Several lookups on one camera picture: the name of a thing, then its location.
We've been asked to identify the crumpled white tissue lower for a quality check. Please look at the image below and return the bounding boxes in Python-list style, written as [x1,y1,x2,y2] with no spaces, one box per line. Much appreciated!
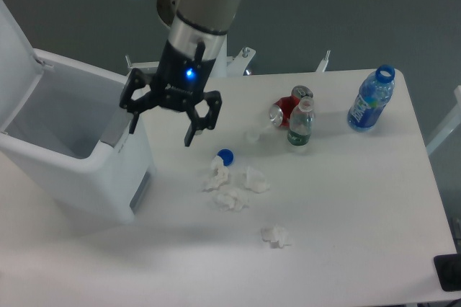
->
[261,224,293,249]

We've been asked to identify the white table clamp bracket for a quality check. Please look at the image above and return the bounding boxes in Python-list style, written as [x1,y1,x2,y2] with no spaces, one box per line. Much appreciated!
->
[316,50,331,73]

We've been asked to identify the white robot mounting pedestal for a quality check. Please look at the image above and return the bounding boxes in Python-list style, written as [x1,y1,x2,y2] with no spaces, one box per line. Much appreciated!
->
[210,37,256,78]

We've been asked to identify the crumpled white tissue left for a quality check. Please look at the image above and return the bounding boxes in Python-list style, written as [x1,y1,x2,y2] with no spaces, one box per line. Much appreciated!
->
[202,156,229,192]

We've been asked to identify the blue plastic drink bottle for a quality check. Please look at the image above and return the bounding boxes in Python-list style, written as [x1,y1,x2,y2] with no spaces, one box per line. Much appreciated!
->
[347,64,395,132]

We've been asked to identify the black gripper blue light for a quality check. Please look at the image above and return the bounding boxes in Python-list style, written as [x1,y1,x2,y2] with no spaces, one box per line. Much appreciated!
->
[119,40,223,148]

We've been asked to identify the black device at edge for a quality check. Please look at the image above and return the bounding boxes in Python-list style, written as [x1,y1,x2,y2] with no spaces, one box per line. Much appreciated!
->
[434,254,460,292]

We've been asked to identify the white push-top trash can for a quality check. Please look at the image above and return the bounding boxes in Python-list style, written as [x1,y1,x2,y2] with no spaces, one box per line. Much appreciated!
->
[1,6,155,223]

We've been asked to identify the white left frame rail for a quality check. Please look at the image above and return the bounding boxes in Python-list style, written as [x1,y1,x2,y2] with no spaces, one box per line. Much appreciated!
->
[125,55,159,74]

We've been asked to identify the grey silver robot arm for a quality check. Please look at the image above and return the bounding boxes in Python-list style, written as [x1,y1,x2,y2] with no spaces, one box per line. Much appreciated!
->
[120,0,241,146]

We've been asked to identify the crushed red soda can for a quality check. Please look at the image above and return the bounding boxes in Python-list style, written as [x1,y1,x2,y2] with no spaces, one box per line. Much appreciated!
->
[269,85,313,128]

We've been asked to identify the crumpled white tissue middle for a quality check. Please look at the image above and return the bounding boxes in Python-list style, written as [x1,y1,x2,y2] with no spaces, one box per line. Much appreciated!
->
[212,187,249,212]

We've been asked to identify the blue bottle cap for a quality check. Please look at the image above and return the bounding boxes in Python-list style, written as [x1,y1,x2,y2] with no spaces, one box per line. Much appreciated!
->
[217,148,234,166]

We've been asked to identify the white frame at right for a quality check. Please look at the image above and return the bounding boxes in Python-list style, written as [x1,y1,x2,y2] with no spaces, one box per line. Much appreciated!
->
[426,86,460,156]

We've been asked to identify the clear green-label water bottle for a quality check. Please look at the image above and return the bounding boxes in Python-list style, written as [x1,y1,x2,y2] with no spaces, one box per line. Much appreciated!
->
[287,96,315,148]

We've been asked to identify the crumpled white tissue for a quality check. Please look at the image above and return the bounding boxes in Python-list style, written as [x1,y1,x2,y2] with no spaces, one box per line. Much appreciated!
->
[243,166,270,194]
[212,187,249,212]
[261,224,293,249]
[202,156,229,192]

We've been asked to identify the crumpled white tissue right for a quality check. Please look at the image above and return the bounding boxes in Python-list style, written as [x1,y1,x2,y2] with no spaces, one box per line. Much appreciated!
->
[243,166,270,194]

